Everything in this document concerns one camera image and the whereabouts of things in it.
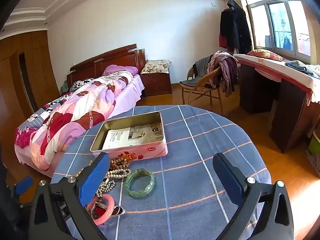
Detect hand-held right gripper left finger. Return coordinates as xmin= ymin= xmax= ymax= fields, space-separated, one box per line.
xmin=28 ymin=152 xmax=111 ymax=240

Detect wooden wardrobe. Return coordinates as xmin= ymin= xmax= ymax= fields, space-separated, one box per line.
xmin=0 ymin=30 xmax=60 ymax=140

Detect purple pillow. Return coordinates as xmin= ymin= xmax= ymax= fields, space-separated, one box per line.
xmin=102 ymin=64 xmax=139 ymax=77

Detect floral cushion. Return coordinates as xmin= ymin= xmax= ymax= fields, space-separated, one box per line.
xmin=140 ymin=59 xmax=172 ymax=75

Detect wooden nightstand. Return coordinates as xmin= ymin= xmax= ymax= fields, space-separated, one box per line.
xmin=140 ymin=71 xmax=173 ymax=97

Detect red hanging garment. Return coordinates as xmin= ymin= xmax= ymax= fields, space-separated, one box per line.
xmin=219 ymin=33 xmax=228 ymax=51

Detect pink patchwork quilt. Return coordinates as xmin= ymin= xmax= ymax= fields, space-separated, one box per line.
xmin=14 ymin=71 xmax=133 ymax=172

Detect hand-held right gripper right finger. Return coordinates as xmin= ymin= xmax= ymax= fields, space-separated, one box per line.
xmin=212 ymin=152 xmax=295 ymax=240

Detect blue plaid tablecloth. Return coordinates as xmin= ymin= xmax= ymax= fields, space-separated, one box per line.
xmin=50 ymin=104 xmax=272 ymax=240

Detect printed paper sheet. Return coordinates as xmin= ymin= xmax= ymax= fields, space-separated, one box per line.
xmin=102 ymin=122 xmax=163 ymax=149

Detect grey clothing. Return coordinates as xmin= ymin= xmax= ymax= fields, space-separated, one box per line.
xmin=180 ymin=57 xmax=213 ymax=88

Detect purple striped clothing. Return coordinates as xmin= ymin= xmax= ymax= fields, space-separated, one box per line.
xmin=207 ymin=51 xmax=239 ymax=97

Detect folded clothes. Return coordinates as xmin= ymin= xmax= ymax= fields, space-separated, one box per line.
xmin=285 ymin=60 xmax=320 ymax=79

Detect wooden bed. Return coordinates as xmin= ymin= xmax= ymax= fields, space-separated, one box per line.
xmin=14 ymin=44 xmax=147 ymax=178

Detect pearl necklace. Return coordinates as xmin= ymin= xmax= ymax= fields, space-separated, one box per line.
xmin=106 ymin=168 xmax=132 ymax=180

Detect brown wooden bead bracelet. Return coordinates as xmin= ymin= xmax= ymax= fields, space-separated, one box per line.
xmin=110 ymin=158 xmax=131 ymax=171

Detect wicker chair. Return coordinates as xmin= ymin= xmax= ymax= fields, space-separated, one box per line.
xmin=180 ymin=60 xmax=225 ymax=115

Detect white desk cover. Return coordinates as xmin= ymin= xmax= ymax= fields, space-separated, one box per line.
xmin=234 ymin=54 xmax=320 ymax=105

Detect pink floral pillow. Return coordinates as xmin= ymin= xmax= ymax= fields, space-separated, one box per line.
xmin=246 ymin=49 xmax=285 ymax=62

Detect dark wooden desk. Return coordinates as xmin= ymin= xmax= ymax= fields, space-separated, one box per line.
xmin=236 ymin=54 xmax=320 ymax=153

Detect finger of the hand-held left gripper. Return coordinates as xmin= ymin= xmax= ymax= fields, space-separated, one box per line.
xmin=10 ymin=176 xmax=34 ymax=205

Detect pink tin box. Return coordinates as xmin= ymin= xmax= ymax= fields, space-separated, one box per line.
xmin=90 ymin=111 xmax=168 ymax=161

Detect pink bangle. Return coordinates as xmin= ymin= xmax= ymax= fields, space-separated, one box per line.
xmin=86 ymin=194 xmax=115 ymax=226

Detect silver wristwatch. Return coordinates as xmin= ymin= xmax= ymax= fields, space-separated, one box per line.
xmin=91 ymin=200 xmax=126 ymax=218

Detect window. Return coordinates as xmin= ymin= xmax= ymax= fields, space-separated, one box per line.
xmin=241 ymin=0 xmax=320 ymax=64

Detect black hanging coat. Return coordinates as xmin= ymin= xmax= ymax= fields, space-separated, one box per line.
xmin=219 ymin=0 xmax=253 ymax=54

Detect silver bead chain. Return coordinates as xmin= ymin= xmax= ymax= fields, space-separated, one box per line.
xmin=96 ymin=179 xmax=116 ymax=198

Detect green jade bangle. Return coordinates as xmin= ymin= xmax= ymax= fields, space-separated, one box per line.
xmin=125 ymin=168 xmax=155 ymax=197

